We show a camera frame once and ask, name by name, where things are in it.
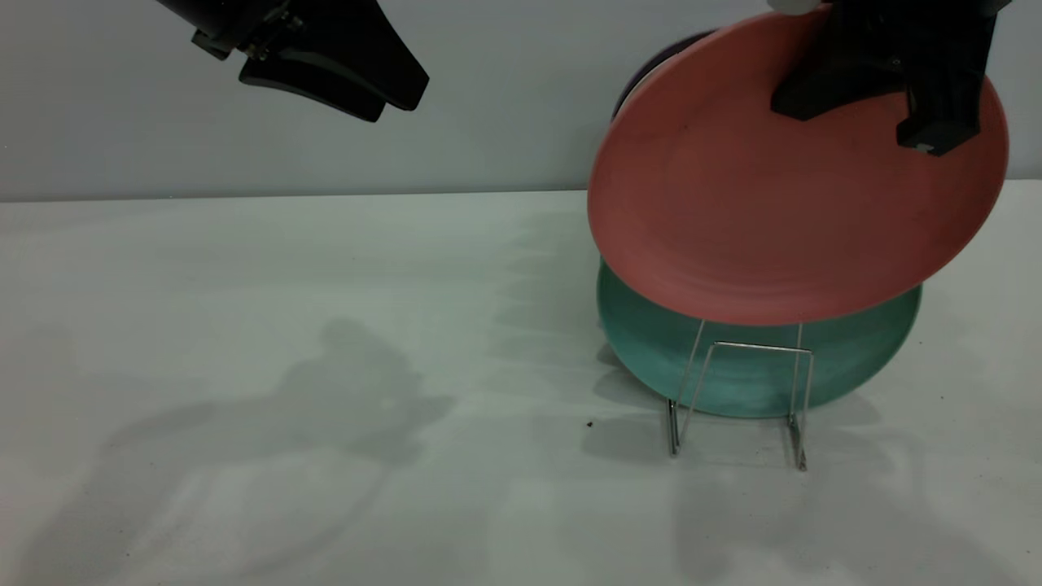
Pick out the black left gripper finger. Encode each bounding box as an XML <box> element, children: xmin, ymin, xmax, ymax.
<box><xmin>238</xmin><ymin>50</ymin><xmax>386</xmax><ymax>124</ymax></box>
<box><xmin>271</xmin><ymin>0</ymin><xmax>431</xmax><ymax>112</ymax></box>

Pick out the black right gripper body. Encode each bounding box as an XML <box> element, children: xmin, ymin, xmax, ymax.
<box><xmin>821</xmin><ymin>0</ymin><xmax>1012</xmax><ymax>72</ymax></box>

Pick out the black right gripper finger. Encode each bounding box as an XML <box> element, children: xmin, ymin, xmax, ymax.
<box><xmin>896</xmin><ymin>53</ymin><xmax>991</xmax><ymax>157</ymax></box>
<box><xmin>770</xmin><ymin>57</ymin><xmax>906</xmax><ymax>122</ymax></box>

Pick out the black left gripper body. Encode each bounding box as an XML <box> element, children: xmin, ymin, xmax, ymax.
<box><xmin>155</xmin><ymin>0</ymin><xmax>304</xmax><ymax>63</ymax></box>

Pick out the pink plastic plate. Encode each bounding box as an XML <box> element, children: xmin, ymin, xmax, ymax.
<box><xmin>588</xmin><ymin>7</ymin><xmax>1010</xmax><ymax>326</ymax></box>

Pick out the dark purple plastic plate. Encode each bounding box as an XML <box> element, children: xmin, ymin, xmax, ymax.
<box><xmin>612</xmin><ymin>31</ymin><xmax>717</xmax><ymax>121</ymax></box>

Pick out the green plastic plate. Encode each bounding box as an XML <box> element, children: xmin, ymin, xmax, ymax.
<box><xmin>597</xmin><ymin>259</ymin><xmax>923</xmax><ymax>419</ymax></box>

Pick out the silver wire plate rack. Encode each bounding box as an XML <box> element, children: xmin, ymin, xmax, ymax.
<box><xmin>668</xmin><ymin>321</ymin><xmax>815</xmax><ymax>473</ymax></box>

